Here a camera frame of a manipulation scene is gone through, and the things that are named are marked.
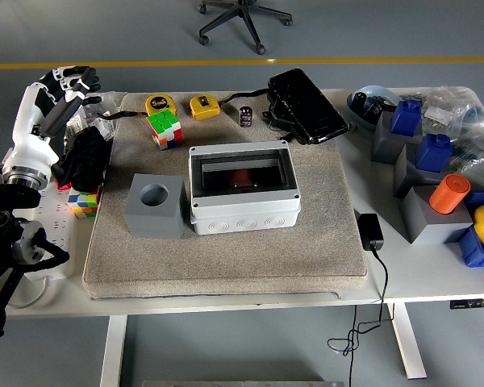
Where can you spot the clear plastic bags of parts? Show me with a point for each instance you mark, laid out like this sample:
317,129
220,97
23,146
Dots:
447,105

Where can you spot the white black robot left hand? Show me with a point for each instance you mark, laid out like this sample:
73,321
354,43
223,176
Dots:
30,149

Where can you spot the light blue bowl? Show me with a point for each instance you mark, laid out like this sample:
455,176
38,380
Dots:
377,90

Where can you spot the small black capacitor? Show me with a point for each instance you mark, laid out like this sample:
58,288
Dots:
246,117

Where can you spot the grey-brown mat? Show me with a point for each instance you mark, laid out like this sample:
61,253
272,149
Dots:
286,262

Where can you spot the black office chair base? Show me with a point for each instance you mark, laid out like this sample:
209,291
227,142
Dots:
250,20

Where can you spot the orange cylinder battery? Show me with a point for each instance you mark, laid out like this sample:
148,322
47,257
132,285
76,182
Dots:
241,177
447,195

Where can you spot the white power strip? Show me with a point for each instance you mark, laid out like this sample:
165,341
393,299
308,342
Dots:
56,209

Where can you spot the yellow tape measure plain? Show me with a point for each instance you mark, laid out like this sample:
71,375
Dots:
203,106

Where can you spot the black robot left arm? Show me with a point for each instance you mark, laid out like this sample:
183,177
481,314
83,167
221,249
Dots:
8,197

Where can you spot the yellow tape measure black label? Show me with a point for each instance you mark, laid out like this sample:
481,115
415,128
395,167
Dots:
159,104

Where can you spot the black table control panel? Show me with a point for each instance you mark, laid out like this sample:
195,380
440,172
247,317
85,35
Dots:
468,303

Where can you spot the white table leg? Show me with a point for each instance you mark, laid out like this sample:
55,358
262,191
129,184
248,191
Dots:
407,342
113,350

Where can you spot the white junction box with lid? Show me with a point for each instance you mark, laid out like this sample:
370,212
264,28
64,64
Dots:
246,219

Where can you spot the small white breaker module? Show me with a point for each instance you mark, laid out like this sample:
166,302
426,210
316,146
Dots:
103,127

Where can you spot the clear bags of small hardware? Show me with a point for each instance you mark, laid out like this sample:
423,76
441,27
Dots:
105,102

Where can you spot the black power adapter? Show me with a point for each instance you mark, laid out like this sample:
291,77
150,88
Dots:
370,231

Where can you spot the blue plastic bin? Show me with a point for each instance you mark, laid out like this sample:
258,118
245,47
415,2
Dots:
474,254

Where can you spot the grey block with round hole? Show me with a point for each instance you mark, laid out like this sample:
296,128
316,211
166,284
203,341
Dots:
153,221

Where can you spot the grey holder block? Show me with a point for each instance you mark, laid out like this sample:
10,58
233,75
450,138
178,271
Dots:
427,225
383,145
405,177

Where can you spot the white labelled device box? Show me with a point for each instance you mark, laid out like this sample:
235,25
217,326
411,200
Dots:
76,125

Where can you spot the large multicoloured puzzle cube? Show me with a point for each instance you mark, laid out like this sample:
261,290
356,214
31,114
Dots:
163,123

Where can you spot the blue plastic block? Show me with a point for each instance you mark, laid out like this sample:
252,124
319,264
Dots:
405,117
433,153

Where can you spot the small multicoloured puzzle cube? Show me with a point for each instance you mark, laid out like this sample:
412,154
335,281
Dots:
82,203

